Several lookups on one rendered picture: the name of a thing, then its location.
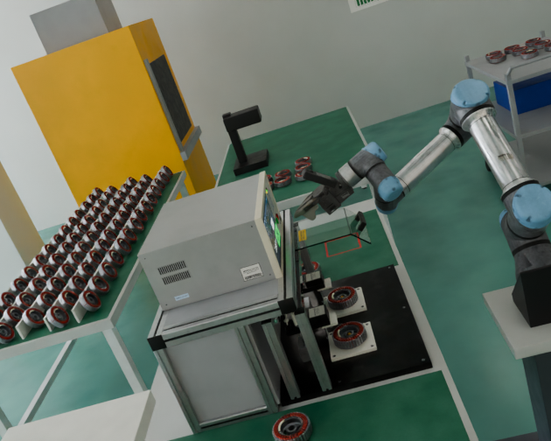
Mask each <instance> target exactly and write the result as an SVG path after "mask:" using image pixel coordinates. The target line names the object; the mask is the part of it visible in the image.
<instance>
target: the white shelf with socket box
mask: <svg viewBox="0 0 551 441"><path fill-rule="evenodd" d="M155 404H156V400H155V398H154V396H153V395H152V393H151V391H150V390H147V391H144V392H140V393H137V394H134V395H128V396H124V397H121V398H118V399H115V400H111V401H107V402H102V403H98V404H95V405H92V406H88V407H86V408H82V409H77V410H73V411H69V412H67V413H63V414H59V415H57V416H50V417H48V418H44V419H40V420H38V421H34V422H30V423H25V424H21V425H18V426H15V427H11V428H9V429H8V430H7V431H6V433H5V435H4V436H3V439H2V440H1V441H144V440H145V438H146V434H147V431H148V428H149V425H150V420H151V417H152V413H153V410H154V408H155Z"/></svg>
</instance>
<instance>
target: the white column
mask: <svg viewBox="0 0 551 441"><path fill-rule="evenodd" d="M44 246H45V244H44V243H43V241H42V239H41V237H40V235H39V233H38V230H37V229H36V228H35V226H34V224H33V222H32V220H31V217H30V215H29V214H28V213H27V211H26V209H25V207H24V204H23V202H22V200H21V199H20V198H19V196H18V194H17V191H16V189H15V187H14V185H13V184H12V183H11V181H10V178H9V176H8V174H7V172H6V170H5V169H4V168H3V165H2V163H1V161H0V295H1V294H2V293H3V292H5V291H7V290H8V289H9V288H10V283H11V282H12V281H13V280H14V279H15V278H18V277H19V276H20V275H21V271H22V269H23V268H24V267H25V266H29V265H30V263H31V262H32V260H33V258H34V257H35V255H38V254H39V253H40V252H41V251H42V248H43V247H44Z"/></svg>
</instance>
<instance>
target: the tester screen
mask: <svg viewBox="0 0 551 441"><path fill-rule="evenodd" d="M264 226H265V228H266V230H267V233H268V235H269V239H270V242H271V244H272V247H273V250H274V251H275V256H276V259H277V261H278V246H279V244H278V241H277V239H276V221H274V229H273V227H272V225H271V208H270V206H269V202H268V199H267V196H266V204H265V216H264ZM275 242H276V245H277V253H276V249H275Z"/></svg>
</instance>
